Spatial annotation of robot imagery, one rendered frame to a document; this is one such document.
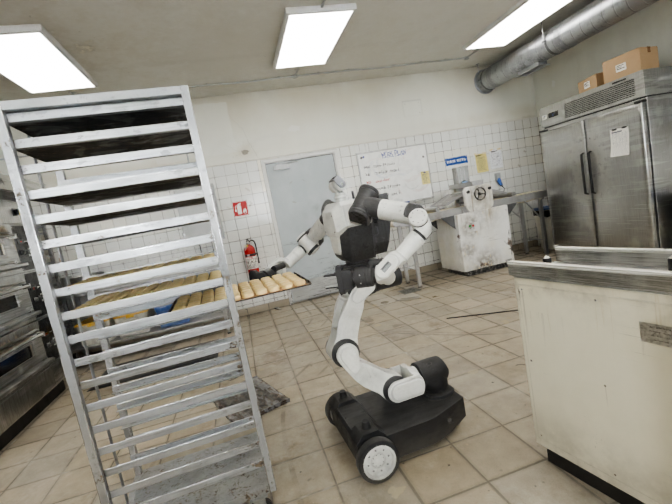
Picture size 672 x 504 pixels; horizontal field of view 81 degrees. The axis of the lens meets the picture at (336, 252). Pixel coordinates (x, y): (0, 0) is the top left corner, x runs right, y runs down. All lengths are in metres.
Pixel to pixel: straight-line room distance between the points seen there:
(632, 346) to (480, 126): 5.64
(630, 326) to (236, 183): 4.87
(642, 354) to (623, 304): 0.16
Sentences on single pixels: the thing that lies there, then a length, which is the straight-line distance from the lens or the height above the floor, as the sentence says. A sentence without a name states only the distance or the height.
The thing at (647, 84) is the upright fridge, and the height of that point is 1.90.
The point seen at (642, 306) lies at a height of 0.79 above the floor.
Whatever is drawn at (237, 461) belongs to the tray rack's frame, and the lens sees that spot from 2.20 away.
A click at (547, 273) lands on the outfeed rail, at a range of 1.70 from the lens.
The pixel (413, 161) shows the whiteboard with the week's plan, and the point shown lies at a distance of 6.24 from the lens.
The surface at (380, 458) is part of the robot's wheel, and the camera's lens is 2.03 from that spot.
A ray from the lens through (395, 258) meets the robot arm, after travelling 1.56.
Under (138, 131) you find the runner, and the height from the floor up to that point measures 1.68.
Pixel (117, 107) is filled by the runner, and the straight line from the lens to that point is 1.75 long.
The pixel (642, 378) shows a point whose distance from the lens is 1.63.
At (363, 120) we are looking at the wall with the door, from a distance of 6.08.
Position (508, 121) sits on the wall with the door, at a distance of 7.24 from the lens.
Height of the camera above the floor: 1.26
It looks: 6 degrees down
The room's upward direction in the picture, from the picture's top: 11 degrees counter-clockwise
